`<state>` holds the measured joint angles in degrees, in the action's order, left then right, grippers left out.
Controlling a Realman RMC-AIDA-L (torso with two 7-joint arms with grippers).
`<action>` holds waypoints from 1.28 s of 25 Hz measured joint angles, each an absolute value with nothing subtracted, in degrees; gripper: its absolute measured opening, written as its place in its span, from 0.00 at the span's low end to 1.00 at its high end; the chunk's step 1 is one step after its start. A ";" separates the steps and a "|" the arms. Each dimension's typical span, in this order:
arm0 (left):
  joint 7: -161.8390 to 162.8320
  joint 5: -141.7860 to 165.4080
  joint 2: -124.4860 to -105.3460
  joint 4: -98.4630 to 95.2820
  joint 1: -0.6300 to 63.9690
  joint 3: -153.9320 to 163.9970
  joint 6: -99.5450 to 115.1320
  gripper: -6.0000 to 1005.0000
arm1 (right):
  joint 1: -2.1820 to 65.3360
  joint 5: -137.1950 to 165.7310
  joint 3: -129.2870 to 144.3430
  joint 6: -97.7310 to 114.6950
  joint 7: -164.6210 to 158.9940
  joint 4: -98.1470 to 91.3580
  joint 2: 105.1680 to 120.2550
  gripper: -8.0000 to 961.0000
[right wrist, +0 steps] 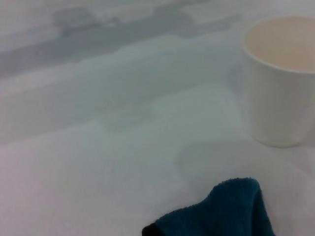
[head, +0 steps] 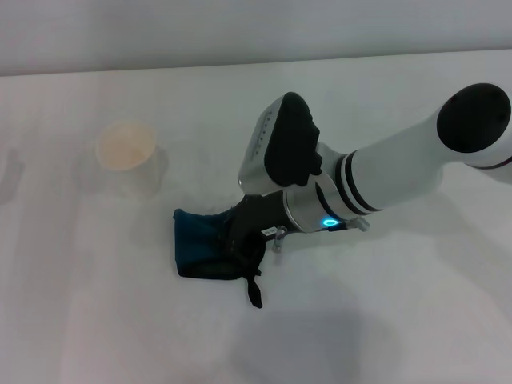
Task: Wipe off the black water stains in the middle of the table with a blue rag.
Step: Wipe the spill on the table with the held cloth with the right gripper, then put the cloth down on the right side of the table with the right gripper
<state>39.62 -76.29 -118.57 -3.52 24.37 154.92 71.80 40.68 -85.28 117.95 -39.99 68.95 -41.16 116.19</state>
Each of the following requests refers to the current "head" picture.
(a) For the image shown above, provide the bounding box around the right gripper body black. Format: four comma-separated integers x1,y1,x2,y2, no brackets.
223,191,291,257

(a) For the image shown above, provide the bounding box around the blue rag with black trim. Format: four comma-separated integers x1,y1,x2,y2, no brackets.
172,206,266,310

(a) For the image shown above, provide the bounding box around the white paper cup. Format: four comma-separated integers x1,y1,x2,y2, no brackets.
95,119,170,198

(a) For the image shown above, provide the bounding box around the right wrist camera box silver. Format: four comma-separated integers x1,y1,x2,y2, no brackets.
237,91,326,194

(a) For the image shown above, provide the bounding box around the right arm grey cable connector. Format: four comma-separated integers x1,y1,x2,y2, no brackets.
271,218,371,255

